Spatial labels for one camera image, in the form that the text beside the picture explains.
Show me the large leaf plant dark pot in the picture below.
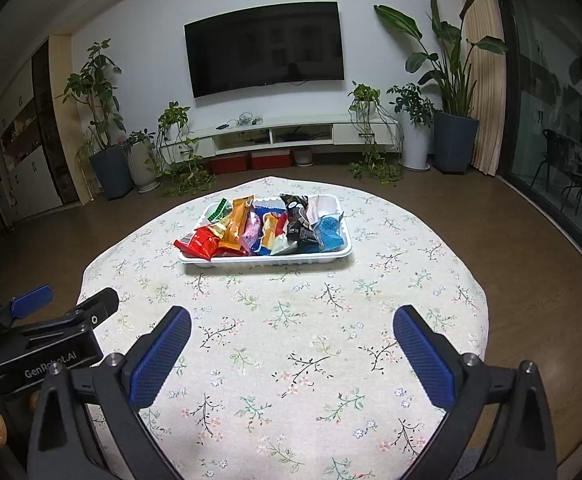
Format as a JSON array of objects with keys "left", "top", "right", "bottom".
[{"left": 375, "top": 0, "right": 509, "bottom": 175}]

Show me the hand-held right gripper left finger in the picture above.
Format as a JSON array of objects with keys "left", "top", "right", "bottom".
[{"left": 27, "top": 305, "right": 193, "bottom": 480}]

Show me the red snack packet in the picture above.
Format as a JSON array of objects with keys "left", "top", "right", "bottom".
[{"left": 174, "top": 226, "right": 222, "bottom": 262}]

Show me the pink cartoon snack packet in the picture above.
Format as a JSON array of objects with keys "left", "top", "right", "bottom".
[{"left": 242, "top": 210, "right": 266, "bottom": 255}]

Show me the glass sliding door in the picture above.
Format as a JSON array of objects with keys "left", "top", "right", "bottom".
[{"left": 491, "top": 0, "right": 582, "bottom": 271}]

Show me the black snack packet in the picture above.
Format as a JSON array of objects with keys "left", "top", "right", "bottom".
[{"left": 280, "top": 193, "right": 322, "bottom": 245}]

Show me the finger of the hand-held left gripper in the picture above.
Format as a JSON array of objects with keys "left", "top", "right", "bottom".
[
  {"left": 73, "top": 287, "right": 120, "bottom": 329},
  {"left": 0, "top": 285, "right": 54, "bottom": 328}
]

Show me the plant in white pot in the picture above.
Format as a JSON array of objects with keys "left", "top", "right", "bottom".
[{"left": 387, "top": 83, "right": 436, "bottom": 171}]

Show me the wooden wall cabinet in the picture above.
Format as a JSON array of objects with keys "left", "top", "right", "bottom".
[{"left": 0, "top": 40, "right": 79, "bottom": 226}]

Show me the beige curtain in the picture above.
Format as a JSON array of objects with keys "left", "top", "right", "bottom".
[{"left": 456, "top": 0, "right": 506, "bottom": 178}]

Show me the round floral tablecloth table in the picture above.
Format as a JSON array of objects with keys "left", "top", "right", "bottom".
[{"left": 82, "top": 176, "right": 489, "bottom": 480}]

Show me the trailing vine plant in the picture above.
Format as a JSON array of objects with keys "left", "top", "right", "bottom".
[
  {"left": 347, "top": 81, "right": 404, "bottom": 183},
  {"left": 156, "top": 101, "right": 218, "bottom": 197}
]

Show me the plant in grey ribbed pot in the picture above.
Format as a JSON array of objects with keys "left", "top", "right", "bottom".
[{"left": 125, "top": 130, "right": 162, "bottom": 192}]

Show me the red storage box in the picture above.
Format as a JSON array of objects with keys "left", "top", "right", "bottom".
[
  {"left": 210, "top": 154, "right": 250, "bottom": 175},
  {"left": 251, "top": 150, "right": 292, "bottom": 171}
]

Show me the tangle of cables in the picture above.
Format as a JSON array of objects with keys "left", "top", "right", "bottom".
[{"left": 228, "top": 112, "right": 264, "bottom": 128}]

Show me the tall plant in dark pot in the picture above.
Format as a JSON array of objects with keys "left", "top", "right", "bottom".
[{"left": 63, "top": 39, "right": 136, "bottom": 200}]

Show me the black wall television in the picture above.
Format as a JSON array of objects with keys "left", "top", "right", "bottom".
[{"left": 184, "top": 1, "right": 346, "bottom": 99}]

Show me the orange snack packet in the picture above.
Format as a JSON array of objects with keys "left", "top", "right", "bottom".
[{"left": 218, "top": 197, "right": 256, "bottom": 257}]

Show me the blue yellow cake packet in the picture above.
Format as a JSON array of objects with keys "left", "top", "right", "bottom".
[{"left": 252, "top": 205, "right": 296, "bottom": 256}]

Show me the light blue snack packet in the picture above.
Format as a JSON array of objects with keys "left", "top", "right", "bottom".
[{"left": 315, "top": 215, "right": 349, "bottom": 252}]

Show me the white plastic tray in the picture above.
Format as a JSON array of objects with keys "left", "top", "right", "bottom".
[{"left": 178, "top": 194, "right": 354, "bottom": 266}]

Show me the white television cabinet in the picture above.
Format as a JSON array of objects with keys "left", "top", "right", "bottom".
[{"left": 161, "top": 114, "right": 402, "bottom": 161}]

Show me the green snack packet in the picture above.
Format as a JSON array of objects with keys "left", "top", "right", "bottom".
[{"left": 207, "top": 199, "right": 232, "bottom": 224}]

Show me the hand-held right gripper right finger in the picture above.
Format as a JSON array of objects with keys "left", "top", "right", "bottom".
[{"left": 392, "top": 305, "right": 558, "bottom": 480}]

